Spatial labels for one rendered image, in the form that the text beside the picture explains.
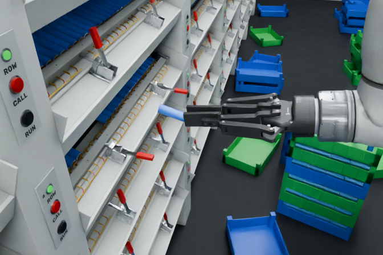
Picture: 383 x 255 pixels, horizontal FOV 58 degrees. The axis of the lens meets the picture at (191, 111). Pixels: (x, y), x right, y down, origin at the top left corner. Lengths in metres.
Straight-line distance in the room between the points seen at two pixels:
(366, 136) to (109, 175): 0.46
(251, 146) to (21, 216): 1.57
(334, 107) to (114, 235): 0.54
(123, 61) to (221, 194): 1.09
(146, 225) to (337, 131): 0.67
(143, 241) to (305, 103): 0.64
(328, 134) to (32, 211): 0.46
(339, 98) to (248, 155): 1.29
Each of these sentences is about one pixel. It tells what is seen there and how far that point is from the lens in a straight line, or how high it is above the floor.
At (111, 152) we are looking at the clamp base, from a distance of 0.73.
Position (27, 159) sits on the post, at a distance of 0.45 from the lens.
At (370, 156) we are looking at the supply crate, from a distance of 1.33.
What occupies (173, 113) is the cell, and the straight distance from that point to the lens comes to 0.68.
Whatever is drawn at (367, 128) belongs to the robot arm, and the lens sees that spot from 0.62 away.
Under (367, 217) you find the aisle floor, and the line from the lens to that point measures 1.75.
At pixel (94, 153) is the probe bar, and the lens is 0.70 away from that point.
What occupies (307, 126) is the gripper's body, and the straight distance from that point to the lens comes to 0.62.
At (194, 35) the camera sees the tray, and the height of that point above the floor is 0.74.
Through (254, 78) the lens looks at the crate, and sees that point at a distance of 2.37.
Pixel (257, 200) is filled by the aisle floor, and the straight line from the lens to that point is 1.67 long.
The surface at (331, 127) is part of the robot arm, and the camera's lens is 0.62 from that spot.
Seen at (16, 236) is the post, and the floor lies 0.84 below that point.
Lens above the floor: 1.22
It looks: 34 degrees down
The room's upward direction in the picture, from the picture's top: straight up
